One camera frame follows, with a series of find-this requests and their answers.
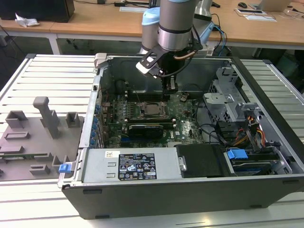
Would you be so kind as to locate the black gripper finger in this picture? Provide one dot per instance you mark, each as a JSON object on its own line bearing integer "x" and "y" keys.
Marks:
{"x": 166, "y": 90}

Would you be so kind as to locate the silver topped CPU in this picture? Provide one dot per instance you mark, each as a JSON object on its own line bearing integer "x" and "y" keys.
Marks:
{"x": 152, "y": 109}

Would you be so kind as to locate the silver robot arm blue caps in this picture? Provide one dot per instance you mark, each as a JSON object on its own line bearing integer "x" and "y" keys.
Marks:
{"x": 174, "y": 23}

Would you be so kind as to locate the CPU socket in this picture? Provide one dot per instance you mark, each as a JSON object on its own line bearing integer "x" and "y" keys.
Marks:
{"x": 152, "y": 117}

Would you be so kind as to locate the blue slot retainer tab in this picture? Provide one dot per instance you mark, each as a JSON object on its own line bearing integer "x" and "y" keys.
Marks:
{"x": 92, "y": 143}
{"x": 95, "y": 123}
{"x": 93, "y": 133}
{"x": 97, "y": 109}

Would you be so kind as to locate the black battery holder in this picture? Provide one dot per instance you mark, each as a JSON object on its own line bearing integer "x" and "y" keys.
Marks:
{"x": 184, "y": 97}

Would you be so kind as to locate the small white adapter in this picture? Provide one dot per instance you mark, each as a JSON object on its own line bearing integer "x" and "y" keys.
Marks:
{"x": 209, "y": 50}

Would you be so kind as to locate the green motherboard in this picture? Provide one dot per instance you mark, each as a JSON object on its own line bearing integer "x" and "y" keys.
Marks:
{"x": 187, "y": 128}

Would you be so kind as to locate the black graphics card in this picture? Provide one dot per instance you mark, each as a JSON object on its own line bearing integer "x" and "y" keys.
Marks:
{"x": 146, "y": 131}

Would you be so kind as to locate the silver metal drive cage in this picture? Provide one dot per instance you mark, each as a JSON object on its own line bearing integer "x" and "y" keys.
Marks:
{"x": 221, "y": 99}

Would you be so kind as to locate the blue board connector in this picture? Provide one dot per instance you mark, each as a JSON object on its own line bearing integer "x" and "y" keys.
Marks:
{"x": 126, "y": 142}

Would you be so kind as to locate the white paper sheet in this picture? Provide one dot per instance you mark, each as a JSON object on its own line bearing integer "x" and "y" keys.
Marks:
{"x": 133, "y": 9}
{"x": 261, "y": 18}

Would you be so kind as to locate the black power adapter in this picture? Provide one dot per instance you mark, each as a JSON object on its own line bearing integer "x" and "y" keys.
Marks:
{"x": 120, "y": 3}

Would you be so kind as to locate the black plastic shroud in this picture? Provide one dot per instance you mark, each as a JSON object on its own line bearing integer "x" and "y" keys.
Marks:
{"x": 202, "y": 161}

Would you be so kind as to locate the black rating label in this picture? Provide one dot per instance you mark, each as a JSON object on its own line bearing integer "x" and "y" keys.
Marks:
{"x": 137, "y": 166}

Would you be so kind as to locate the small white sticker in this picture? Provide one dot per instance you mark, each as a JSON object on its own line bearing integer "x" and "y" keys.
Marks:
{"x": 111, "y": 154}

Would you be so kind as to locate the black computer mouse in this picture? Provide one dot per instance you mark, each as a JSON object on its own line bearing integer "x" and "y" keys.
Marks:
{"x": 242, "y": 4}

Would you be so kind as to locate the blue disk carrier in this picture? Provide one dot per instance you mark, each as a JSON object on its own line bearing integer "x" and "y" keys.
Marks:
{"x": 236, "y": 156}

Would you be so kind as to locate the grey power supply unit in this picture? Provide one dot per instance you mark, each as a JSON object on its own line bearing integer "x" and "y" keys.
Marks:
{"x": 99, "y": 164}

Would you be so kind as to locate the black grey PC case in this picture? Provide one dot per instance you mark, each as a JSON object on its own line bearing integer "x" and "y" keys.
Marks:
{"x": 166, "y": 202}

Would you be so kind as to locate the black hard disk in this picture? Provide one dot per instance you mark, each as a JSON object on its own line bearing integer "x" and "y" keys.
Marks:
{"x": 251, "y": 164}

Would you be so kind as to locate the silver laptop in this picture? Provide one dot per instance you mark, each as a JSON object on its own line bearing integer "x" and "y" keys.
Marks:
{"x": 270, "y": 4}

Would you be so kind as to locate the blue case latch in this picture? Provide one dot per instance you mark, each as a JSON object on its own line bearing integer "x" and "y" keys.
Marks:
{"x": 64, "y": 168}

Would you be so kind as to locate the grey parts rack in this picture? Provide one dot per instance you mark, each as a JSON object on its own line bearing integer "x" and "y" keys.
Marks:
{"x": 35, "y": 147}

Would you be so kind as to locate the black computer box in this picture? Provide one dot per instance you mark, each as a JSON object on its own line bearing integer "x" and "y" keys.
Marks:
{"x": 35, "y": 9}

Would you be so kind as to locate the crumpled white paper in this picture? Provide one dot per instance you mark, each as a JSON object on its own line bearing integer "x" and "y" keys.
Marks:
{"x": 26, "y": 21}

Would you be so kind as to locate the green RAM stick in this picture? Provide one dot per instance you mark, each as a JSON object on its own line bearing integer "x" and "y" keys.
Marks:
{"x": 23, "y": 155}

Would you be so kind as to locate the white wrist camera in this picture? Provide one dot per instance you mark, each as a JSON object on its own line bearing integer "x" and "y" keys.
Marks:
{"x": 145, "y": 67}

